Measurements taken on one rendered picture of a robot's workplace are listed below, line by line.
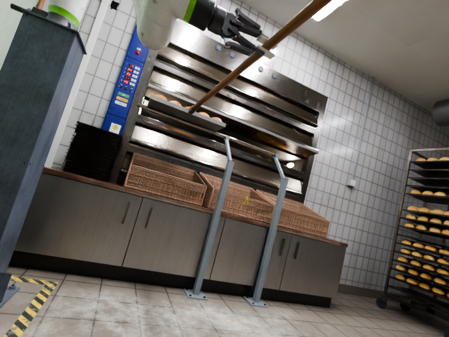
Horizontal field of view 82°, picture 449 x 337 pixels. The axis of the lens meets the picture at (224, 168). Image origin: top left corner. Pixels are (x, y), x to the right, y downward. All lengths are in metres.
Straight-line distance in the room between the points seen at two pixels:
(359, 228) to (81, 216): 2.94
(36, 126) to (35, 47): 0.33
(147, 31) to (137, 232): 1.24
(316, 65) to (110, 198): 2.54
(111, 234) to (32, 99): 0.88
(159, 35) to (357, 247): 3.19
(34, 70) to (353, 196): 3.15
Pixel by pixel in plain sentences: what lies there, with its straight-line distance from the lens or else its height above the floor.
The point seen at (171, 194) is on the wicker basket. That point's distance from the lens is 1.84.
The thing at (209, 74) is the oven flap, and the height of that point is 1.76.
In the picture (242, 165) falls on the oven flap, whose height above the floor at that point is 1.04.
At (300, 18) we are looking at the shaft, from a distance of 0.82.
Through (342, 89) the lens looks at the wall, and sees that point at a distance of 3.46.
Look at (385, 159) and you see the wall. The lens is 3.86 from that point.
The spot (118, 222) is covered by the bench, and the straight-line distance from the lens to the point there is 1.78.
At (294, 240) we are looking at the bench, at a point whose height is 0.50.
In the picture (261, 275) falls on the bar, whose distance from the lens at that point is 2.10.
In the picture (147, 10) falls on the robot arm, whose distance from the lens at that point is 0.91.
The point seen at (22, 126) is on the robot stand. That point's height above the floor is 0.74.
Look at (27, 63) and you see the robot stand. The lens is 1.40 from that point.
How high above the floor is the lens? 0.66
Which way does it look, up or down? 7 degrees up
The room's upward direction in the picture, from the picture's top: 15 degrees clockwise
